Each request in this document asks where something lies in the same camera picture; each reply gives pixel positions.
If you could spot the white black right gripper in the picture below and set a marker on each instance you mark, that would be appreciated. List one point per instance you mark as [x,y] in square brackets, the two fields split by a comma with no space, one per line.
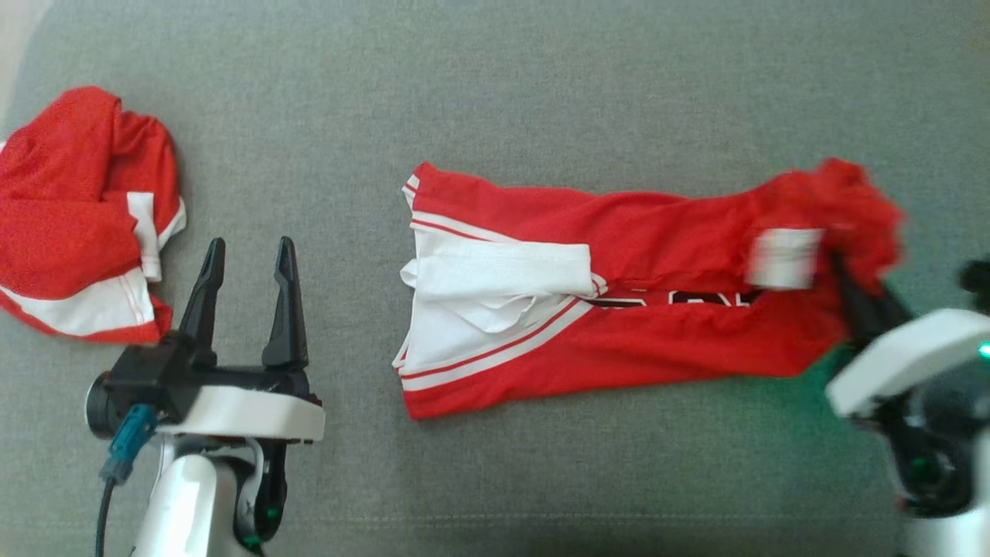
[905,360]

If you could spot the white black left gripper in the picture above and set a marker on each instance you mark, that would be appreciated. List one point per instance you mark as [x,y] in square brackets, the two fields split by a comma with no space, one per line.
[247,414]

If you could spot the red white sports shorts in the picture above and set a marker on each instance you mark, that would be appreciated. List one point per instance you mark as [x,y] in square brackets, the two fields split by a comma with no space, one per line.
[62,232]

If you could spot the red white numbered jersey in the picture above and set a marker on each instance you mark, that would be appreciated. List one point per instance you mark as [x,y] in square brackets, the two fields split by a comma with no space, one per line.
[657,232]

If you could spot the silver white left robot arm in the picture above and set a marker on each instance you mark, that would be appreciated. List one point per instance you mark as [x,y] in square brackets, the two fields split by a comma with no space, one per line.
[182,503]

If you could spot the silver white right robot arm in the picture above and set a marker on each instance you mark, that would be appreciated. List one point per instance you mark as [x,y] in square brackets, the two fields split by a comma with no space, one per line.
[936,464]

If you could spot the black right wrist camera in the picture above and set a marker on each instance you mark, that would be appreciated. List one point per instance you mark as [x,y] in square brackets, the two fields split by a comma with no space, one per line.
[978,277]

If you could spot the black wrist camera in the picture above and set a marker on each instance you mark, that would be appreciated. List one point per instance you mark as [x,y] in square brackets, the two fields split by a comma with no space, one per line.
[143,379]
[978,277]

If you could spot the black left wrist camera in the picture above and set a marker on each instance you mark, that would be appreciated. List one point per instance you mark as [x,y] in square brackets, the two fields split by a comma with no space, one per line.
[143,379]

